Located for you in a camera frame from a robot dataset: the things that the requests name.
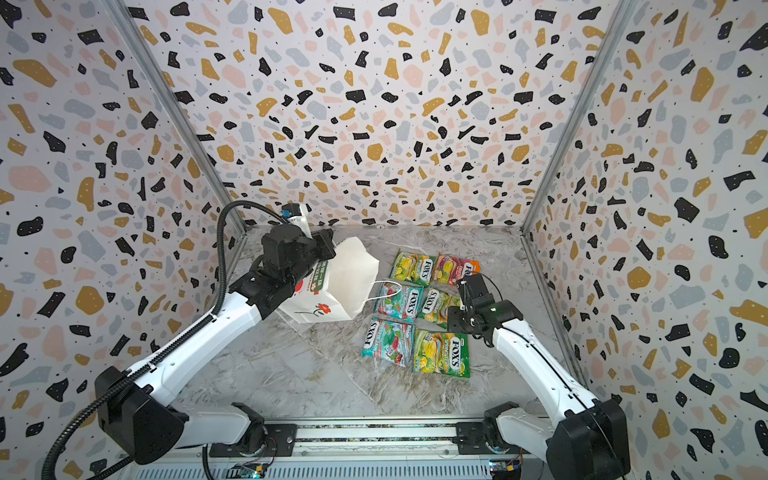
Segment white paper bag with flower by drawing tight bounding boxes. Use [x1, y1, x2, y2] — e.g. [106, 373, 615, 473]
[278, 237, 403, 324]

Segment black corrugated cable conduit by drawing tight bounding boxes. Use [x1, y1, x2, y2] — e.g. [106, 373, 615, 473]
[40, 199, 289, 480]

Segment teal mint candy packet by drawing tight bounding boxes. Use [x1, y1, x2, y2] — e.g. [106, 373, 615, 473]
[373, 281, 423, 323]

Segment green spring tea candy packet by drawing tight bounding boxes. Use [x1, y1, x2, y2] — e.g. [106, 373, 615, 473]
[418, 288, 462, 329]

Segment orange pink candy packet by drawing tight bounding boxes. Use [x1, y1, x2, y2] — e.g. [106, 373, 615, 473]
[433, 255, 481, 286]

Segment circuit board right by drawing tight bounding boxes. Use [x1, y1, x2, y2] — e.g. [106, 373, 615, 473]
[489, 460, 522, 480]

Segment green yellow candy packet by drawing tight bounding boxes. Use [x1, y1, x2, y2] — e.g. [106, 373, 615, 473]
[390, 251, 437, 287]

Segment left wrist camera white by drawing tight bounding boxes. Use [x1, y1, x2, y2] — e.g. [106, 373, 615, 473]
[282, 203, 312, 238]

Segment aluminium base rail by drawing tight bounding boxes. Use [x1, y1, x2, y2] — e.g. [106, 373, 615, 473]
[122, 417, 556, 479]

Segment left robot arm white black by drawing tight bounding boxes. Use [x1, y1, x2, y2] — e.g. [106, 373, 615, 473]
[95, 224, 335, 465]

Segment right aluminium corner post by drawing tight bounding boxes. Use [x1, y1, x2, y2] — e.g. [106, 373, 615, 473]
[521, 0, 637, 237]

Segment aluminium corner post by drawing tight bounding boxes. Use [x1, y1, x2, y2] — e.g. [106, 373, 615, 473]
[521, 0, 637, 237]
[99, 1, 231, 220]

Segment green circuit board left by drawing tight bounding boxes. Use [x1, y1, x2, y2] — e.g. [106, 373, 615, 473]
[228, 462, 268, 479]

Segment teal red candy packet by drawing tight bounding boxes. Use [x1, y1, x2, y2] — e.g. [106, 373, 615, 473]
[361, 318, 415, 367]

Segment left aluminium corner post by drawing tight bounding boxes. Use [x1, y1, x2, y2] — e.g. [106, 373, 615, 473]
[99, 1, 231, 220]

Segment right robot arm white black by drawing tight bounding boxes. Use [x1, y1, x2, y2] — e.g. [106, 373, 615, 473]
[448, 273, 631, 479]

